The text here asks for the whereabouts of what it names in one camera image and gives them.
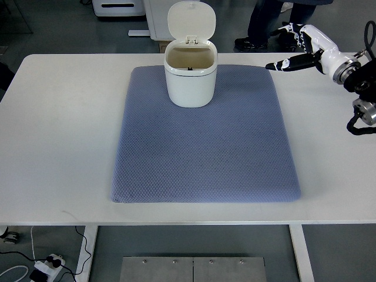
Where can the right white table leg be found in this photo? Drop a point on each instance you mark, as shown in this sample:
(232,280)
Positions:
(301,253)

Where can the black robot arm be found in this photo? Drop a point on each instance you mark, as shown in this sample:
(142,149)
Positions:
(362,82)

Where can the metal floor plate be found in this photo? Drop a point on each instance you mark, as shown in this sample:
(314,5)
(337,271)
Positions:
(193,269)

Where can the person in dark trousers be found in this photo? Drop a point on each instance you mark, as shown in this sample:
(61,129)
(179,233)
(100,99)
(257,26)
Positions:
(265,15)

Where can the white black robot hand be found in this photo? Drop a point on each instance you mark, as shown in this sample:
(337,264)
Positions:
(319,52)

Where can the caster wheel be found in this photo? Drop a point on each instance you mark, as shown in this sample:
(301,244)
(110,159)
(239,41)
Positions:
(9,237)

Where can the person in black clothes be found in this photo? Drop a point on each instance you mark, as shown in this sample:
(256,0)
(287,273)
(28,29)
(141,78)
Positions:
(6,76)

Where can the left white table leg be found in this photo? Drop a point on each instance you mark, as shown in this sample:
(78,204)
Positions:
(86,253)

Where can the white table leg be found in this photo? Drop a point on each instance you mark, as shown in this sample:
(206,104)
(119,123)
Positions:
(301,253)
(86,253)

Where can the white power strip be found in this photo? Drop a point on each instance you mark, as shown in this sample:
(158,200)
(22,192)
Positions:
(51,266)

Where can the white cabinet base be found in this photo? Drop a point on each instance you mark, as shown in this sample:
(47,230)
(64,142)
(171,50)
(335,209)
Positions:
(156,16)

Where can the cardboard box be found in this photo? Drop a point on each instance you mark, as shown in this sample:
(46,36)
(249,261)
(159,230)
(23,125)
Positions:
(163,45)

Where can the blue quilted mat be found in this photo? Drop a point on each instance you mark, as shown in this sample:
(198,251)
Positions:
(233,150)

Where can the white appliance with slot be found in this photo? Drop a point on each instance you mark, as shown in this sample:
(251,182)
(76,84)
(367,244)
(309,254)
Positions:
(121,8)

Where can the white trash bin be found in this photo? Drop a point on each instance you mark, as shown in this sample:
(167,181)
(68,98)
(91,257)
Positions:
(191,58)

